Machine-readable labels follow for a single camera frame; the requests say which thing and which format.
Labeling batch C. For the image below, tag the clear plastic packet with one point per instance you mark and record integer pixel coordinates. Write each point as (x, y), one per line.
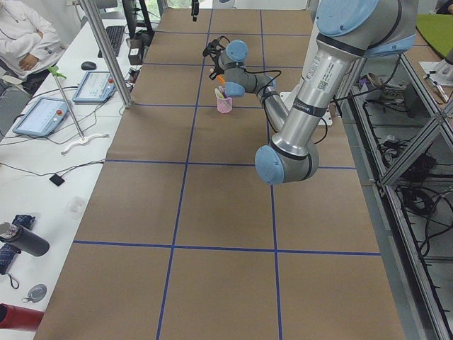
(75, 207)

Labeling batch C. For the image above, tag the green highlighter pen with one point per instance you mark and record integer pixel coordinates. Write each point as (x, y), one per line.
(219, 93)

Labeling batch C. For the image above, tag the brown paper table mat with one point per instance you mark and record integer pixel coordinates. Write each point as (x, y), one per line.
(182, 240)

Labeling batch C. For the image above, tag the blue teach pendant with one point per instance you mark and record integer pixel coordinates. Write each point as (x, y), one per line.
(42, 117)
(95, 87)

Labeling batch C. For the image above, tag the near blue teach pendant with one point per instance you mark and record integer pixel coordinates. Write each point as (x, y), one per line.
(42, 117)

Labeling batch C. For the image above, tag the small black square device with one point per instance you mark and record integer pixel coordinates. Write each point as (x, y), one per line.
(56, 179)

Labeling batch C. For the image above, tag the red bottle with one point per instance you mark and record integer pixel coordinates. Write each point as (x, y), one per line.
(20, 318)

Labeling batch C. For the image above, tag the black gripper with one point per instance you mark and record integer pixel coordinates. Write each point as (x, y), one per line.
(215, 66)

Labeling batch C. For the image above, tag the round metal key tag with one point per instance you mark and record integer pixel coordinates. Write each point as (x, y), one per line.
(35, 294)

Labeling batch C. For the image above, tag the metal rod white stand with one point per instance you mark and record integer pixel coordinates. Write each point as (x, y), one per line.
(83, 140)

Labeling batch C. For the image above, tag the black computer mouse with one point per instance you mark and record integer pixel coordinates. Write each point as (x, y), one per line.
(88, 66)

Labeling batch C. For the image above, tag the aluminium frame post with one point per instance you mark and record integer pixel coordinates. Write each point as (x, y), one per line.
(101, 37)

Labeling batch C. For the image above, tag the far blue teach pendant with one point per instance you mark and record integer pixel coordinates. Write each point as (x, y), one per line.
(95, 87)

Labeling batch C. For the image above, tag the dark brown box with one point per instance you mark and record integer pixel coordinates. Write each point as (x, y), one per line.
(138, 47)

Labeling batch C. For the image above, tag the black water bottle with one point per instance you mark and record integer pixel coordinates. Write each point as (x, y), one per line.
(26, 240)

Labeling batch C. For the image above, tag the seated person white hoodie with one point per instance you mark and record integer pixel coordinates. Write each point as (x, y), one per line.
(30, 45)

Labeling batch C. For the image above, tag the black keyboard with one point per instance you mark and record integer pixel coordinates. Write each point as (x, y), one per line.
(115, 35)

